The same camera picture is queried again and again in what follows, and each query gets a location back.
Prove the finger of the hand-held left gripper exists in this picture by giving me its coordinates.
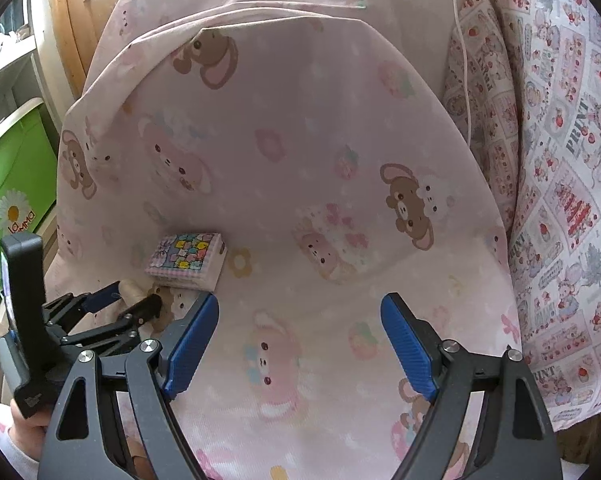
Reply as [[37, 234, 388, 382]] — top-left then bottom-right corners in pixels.
[[58, 293, 164, 357], [43, 281, 123, 332]]

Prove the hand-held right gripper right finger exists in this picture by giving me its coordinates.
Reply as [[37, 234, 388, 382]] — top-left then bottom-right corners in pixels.
[[381, 292, 564, 480]]

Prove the white cable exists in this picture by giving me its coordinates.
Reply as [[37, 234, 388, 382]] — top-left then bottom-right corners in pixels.
[[443, 0, 478, 144]]

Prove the pink animal print cloth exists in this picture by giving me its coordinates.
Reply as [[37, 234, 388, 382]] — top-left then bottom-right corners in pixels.
[[45, 0, 525, 480]]

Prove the wooden door panel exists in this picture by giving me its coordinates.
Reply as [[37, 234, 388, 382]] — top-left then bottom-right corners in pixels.
[[50, 0, 148, 106]]

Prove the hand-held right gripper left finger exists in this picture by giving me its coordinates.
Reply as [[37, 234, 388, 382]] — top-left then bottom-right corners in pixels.
[[38, 292, 220, 480]]

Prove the person's left hand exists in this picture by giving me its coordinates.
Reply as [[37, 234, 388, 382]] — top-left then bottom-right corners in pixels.
[[8, 397, 51, 435]]

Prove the green plastic storage box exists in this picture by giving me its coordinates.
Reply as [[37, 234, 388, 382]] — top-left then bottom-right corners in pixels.
[[0, 102, 60, 297]]

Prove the printed pocket tissue pack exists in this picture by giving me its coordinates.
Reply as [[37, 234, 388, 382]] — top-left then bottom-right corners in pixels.
[[145, 231, 228, 292]]

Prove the cream thread spool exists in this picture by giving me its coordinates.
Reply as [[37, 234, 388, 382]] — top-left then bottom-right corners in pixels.
[[119, 282, 148, 312]]

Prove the strawberry print blanket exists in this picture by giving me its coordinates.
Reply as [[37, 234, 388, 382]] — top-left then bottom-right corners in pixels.
[[443, 0, 601, 432]]

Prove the person's left forearm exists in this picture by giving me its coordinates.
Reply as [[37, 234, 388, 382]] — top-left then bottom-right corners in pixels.
[[0, 402, 44, 480]]

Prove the white shelf unit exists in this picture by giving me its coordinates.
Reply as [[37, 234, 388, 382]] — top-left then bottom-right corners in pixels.
[[0, 0, 86, 126]]

